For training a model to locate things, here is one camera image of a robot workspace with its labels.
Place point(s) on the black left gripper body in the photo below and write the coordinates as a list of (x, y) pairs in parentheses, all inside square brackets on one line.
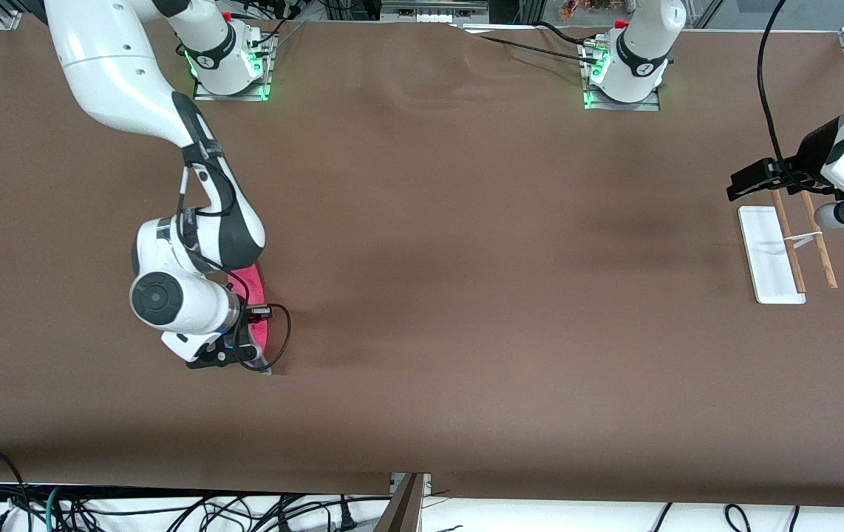
[(811, 152)]

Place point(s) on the pink towel grey backing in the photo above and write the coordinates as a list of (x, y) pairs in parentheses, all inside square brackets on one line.
[(252, 284)]

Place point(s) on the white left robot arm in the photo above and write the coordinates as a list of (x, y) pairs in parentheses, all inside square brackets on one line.
[(640, 52)]

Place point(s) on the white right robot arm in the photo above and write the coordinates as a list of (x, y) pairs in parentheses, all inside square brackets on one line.
[(111, 66)]

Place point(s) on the orange red object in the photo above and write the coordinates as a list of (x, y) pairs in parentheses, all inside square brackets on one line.
[(584, 7)]

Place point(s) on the grey power strip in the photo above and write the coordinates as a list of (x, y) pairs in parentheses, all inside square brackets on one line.
[(433, 11)]

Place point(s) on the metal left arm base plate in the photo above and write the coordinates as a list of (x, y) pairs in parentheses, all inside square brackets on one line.
[(621, 106)]

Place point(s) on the small metal bracket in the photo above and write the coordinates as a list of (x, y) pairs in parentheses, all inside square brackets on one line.
[(426, 484)]

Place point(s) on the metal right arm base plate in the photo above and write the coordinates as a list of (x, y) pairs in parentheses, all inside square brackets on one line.
[(233, 96)]

